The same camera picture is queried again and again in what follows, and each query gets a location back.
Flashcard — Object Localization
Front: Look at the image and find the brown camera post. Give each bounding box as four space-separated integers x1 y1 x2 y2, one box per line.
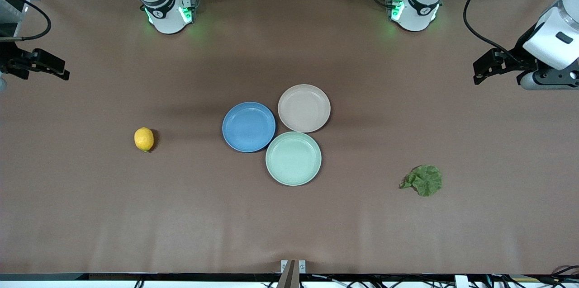
277 260 300 288

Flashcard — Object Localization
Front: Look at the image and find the light green plate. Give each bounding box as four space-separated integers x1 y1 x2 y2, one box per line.
265 131 322 186

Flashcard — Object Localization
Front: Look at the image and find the blue plate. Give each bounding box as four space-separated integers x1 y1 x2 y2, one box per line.
222 101 276 153

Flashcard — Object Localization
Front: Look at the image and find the yellow lemon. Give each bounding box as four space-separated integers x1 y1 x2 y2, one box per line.
134 127 155 152

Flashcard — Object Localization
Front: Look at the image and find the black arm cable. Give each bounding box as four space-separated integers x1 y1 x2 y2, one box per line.
463 0 521 65
0 0 52 42

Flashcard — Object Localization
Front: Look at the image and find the beige plate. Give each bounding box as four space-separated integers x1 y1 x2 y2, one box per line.
277 84 331 133

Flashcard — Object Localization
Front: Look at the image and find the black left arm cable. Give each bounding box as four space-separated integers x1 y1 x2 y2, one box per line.
463 0 521 65

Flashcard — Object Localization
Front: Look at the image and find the green lettuce leaf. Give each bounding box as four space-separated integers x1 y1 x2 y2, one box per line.
399 165 443 197

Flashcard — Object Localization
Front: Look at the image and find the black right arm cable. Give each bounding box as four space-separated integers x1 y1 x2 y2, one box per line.
0 0 52 42

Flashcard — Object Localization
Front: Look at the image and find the small metal bracket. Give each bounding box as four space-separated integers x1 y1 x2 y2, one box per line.
280 260 307 274

